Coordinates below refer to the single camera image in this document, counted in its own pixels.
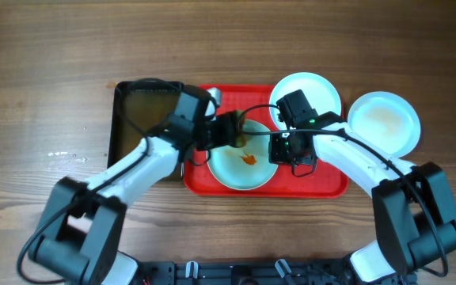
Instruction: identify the black water tray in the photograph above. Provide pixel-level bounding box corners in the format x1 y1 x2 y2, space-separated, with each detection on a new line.
107 82 179 168

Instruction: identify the green yellow sponge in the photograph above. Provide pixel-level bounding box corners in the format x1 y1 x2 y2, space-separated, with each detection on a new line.
232 110 247 148

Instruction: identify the white plate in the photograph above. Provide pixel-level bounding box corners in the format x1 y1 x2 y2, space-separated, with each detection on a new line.
348 91 421 158
268 72 343 130
207 135 278 191

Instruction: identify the red plastic tray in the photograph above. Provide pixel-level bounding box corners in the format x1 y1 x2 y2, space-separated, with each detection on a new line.
183 84 349 199

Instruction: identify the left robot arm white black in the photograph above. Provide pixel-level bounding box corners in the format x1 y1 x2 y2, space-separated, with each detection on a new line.
16 84 242 285

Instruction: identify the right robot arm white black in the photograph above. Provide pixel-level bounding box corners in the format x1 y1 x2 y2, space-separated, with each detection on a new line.
269 89 456 283

